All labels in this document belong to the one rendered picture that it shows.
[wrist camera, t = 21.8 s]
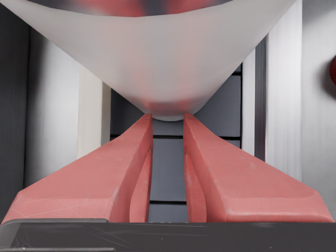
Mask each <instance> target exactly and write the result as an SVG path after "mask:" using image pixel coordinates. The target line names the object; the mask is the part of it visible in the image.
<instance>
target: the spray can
mask: <svg viewBox="0 0 336 252"><path fill-rule="evenodd" d="M296 1H297V0H0V3H1V4H3V5H4V6H5V7H7V8H8V9H9V10H10V11H12V12H13V13H14V14H16V15H17V16H18V17H20V18H21V19H22V20H23V21H25V22H26V23H27V24H29V25H30V26H31V27H33V28H34V29H35V30H37V31H38V32H39V33H40V34H42V35H43V36H44V37H46V38H47V39H48V40H50V41H51V42H52V43H53V44H55V45H56V46H57V47H59V48H60V49H61V50H63V51H64V52H65V53H66V54H68V55H69V56H70V57H72V58H73V59H74V60H76V61H77V62H78V63H80V64H81V65H82V66H83V67H85V68H86V69H87V70H89V71H90V72H91V73H93V74H94V75H95V76H96V77H98V78H99V79H100V80H102V81H103V82H104V83H106V84H107V85H108V86H109V87H111V88H112V89H113V90H115V91H116V92H117V93H119V94H120V95H121V96H123V97H124V98H125V99H126V100H128V101H129V102H130V103H132V104H133V105H134V106H136V107H137V108H138V109H139V110H140V111H141V112H142V113H144V114H152V118H153V119H155V120H158V121H162V122H178V121H183V120H184V113H190V114H192V115H193V116H194V115H195V114H196V113H198V112H199V111H200V110H201V109H202V108H203V107H204V106H205V105H206V103H207V102H208V100H209V99H210V98H211V97H212V96H213V95H214V94H215V92H216V91H217V90H218V89H219V88H220V87H221V86H222V84H223V83H224V82H225V81H226V80H227V79H228V78H229V77H230V75H231V74H232V73H233V72H234V71H235V70H236V69H237V67H238V66H239V65H240V64H241V63H242V62H243V61H244V60H245V58H246V57H247V56H248V55H249V54H250V53H251V52H252V50H253V49H254V48H255V47H256V46H257V45H258V44H259V43H260V41H261V40H262V39H263V38H264V37H265V36H266V35H267V33H268V32H269V31H270V30H271V29H272V28H273V27H274V26H275V24H276V23H277V22H278V21H279V20H280V19H281V18H282V16H283V15H284V14H285V13H286V12H287V11H288V10H289V9H290V7H291V6H292V5H293V4H294V3H295V2H296Z"/></svg>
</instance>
